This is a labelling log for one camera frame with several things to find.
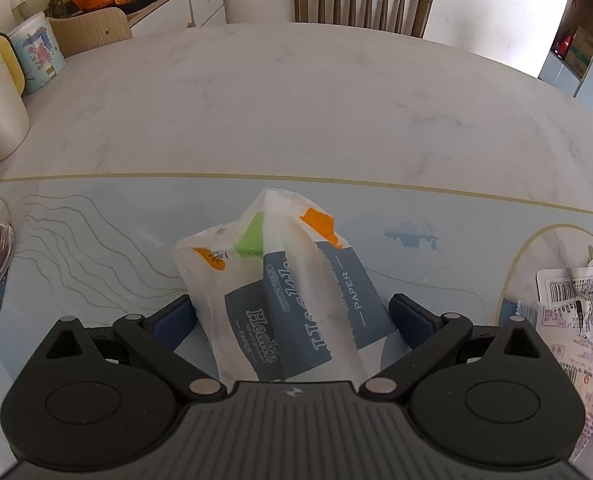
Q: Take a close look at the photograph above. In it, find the tissue paper pack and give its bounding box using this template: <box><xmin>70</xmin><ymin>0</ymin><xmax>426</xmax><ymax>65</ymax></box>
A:
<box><xmin>172</xmin><ymin>188</ymin><xmax>407</xmax><ymax>387</ymax></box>

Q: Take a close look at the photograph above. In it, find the pink printed snack bag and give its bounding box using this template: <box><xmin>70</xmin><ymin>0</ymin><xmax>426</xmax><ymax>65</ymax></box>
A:
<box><xmin>514</xmin><ymin>300</ymin><xmax>593</xmax><ymax>462</ymax></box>

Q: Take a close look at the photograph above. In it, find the white printed bucket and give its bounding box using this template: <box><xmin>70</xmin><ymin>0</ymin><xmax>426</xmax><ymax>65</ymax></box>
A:
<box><xmin>8</xmin><ymin>12</ymin><xmax>66</xmax><ymax>94</ymax></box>

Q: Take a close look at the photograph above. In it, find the small wooden chair back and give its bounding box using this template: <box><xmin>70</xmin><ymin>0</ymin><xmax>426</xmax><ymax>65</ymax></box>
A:
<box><xmin>48</xmin><ymin>8</ymin><xmax>133</xmax><ymax>58</ymax></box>

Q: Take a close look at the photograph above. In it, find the white drawer cabinet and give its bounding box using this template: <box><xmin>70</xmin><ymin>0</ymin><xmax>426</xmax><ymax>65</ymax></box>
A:
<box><xmin>127</xmin><ymin>0</ymin><xmax>227</xmax><ymax>37</ymax></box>

